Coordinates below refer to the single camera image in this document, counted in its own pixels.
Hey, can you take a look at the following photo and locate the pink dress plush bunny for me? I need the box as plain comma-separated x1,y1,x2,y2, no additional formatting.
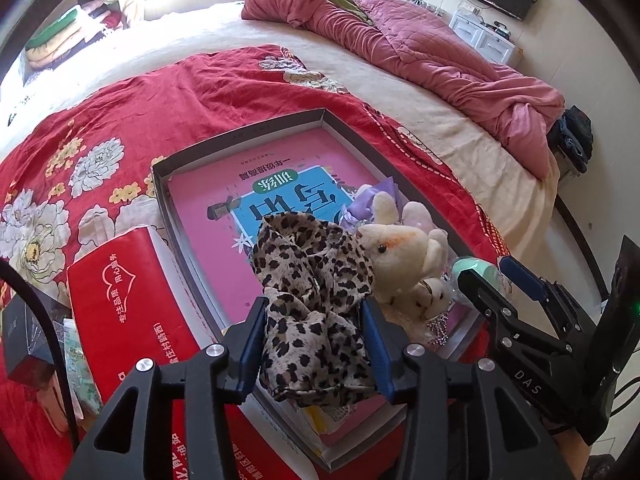
386,278,451,346

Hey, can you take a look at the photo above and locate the leopard print scarf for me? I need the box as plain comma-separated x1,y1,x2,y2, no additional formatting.
250,212,376,408

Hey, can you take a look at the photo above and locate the cream plush bear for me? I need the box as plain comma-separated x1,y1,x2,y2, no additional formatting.
354,190,452,311

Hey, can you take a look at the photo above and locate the purple soft flower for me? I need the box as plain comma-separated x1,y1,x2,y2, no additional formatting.
338,177,400,232

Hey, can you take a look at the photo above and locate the green patterned tissue pack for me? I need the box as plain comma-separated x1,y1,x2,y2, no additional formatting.
63,318,103,419

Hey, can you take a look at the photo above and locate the person's right hand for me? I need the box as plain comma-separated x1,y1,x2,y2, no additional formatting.
544,422,591,479

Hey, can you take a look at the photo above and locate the red tissue box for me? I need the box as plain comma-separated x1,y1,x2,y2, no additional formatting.
67,226,318,479

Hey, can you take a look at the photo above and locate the pink and blue book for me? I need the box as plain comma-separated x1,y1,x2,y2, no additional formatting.
165,126,467,449

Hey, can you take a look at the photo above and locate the grey shallow box tray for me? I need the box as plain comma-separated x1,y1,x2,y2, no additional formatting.
150,107,490,474

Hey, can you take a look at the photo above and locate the beige bed sheet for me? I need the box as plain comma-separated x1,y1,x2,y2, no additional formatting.
1,2,559,263

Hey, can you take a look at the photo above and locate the dark navy small box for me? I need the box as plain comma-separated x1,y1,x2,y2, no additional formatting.
2,295,55,389

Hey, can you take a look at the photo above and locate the dark clothes pile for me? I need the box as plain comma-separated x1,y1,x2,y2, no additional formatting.
547,105,594,174

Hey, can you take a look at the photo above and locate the red floral blanket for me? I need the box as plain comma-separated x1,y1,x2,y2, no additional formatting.
1,46,508,301

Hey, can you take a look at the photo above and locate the pink quilted comforter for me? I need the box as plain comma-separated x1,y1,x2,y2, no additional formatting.
242,0,565,180

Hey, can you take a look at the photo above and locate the white drawer cabinet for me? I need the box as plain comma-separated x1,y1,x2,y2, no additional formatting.
449,12,522,68

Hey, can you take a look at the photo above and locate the stack of folded blankets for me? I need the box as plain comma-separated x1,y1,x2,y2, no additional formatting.
25,0,125,72

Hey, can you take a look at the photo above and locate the black cable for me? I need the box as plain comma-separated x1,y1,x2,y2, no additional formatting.
0,257,82,453

